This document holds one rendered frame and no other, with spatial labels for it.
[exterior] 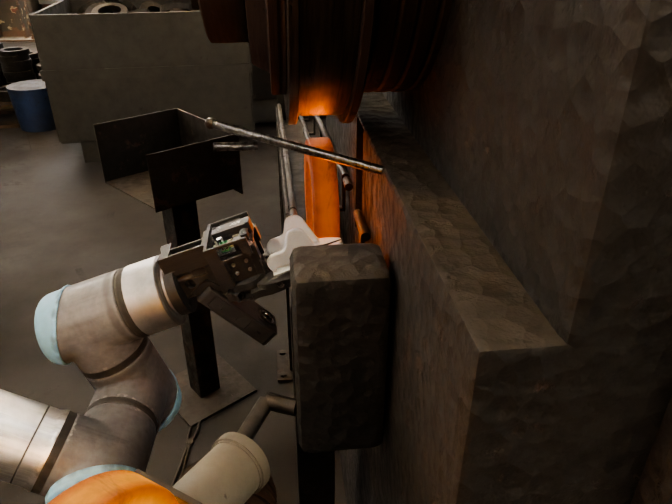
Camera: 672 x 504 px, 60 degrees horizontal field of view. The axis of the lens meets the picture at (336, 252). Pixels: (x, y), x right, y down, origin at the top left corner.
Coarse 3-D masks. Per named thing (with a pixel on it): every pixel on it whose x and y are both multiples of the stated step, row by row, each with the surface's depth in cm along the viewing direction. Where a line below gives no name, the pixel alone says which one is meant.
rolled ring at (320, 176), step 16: (320, 144) 76; (304, 160) 86; (320, 160) 74; (304, 176) 88; (320, 176) 73; (336, 176) 73; (320, 192) 72; (336, 192) 72; (320, 208) 72; (336, 208) 72; (320, 224) 73; (336, 224) 73
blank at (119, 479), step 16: (96, 480) 38; (112, 480) 38; (128, 480) 39; (144, 480) 40; (64, 496) 36; (80, 496) 36; (96, 496) 36; (112, 496) 37; (128, 496) 37; (144, 496) 39; (160, 496) 40
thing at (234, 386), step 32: (96, 128) 127; (128, 128) 132; (160, 128) 137; (192, 128) 135; (128, 160) 134; (160, 160) 111; (192, 160) 116; (224, 160) 121; (128, 192) 124; (160, 192) 114; (192, 192) 119; (192, 224) 131; (192, 320) 141; (192, 352) 146; (192, 384) 155; (224, 384) 158; (192, 416) 147
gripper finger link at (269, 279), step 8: (272, 272) 69; (288, 272) 68; (264, 280) 68; (272, 280) 68; (280, 280) 67; (288, 280) 68; (256, 288) 68; (264, 288) 67; (272, 288) 67; (280, 288) 68; (256, 296) 68
